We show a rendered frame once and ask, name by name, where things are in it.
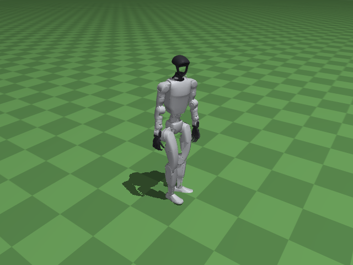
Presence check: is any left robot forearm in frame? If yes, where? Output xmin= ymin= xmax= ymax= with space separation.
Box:
xmin=190 ymin=105 xmax=199 ymax=126

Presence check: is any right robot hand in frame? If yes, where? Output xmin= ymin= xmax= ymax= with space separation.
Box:
xmin=153 ymin=131 xmax=164 ymax=151

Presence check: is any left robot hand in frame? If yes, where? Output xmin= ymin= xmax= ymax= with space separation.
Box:
xmin=191 ymin=121 xmax=200 ymax=142

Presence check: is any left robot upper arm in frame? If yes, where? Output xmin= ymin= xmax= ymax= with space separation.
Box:
xmin=189 ymin=78 xmax=198 ymax=108

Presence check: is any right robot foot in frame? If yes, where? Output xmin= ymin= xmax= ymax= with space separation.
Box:
xmin=165 ymin=192 xmax=184 ymax=204

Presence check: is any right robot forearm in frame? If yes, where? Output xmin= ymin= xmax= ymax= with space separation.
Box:
xmin=154 ymin=107 xmax=163 ymax=136

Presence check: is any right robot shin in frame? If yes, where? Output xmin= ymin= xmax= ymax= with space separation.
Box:
xmin=165 ymin=165 xmax=178 ymax=196

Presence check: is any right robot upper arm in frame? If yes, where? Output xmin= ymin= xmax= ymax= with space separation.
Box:
xmin=156 ymin=81 xmax=170 ymax=114

